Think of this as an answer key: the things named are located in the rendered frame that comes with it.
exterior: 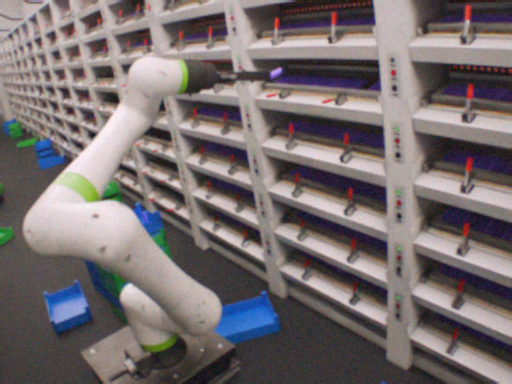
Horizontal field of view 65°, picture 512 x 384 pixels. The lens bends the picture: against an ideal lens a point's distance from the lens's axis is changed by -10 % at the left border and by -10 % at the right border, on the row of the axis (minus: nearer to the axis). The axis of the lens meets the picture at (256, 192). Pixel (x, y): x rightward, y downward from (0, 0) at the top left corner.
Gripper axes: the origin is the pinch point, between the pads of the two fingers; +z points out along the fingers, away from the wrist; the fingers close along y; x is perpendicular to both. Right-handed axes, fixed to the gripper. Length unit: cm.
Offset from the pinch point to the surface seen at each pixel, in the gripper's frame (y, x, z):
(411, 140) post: -39.5, 15.3, 22.3
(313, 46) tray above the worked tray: -5.2, -9.6, 17.2
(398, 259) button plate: -35, 54, 30
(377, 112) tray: -28.1, 8.9, 21.0
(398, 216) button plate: -35, 39, 26
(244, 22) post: 30.4, -19.4, 16.6
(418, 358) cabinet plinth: -42, 95, 43
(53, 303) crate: 116, 118, -48
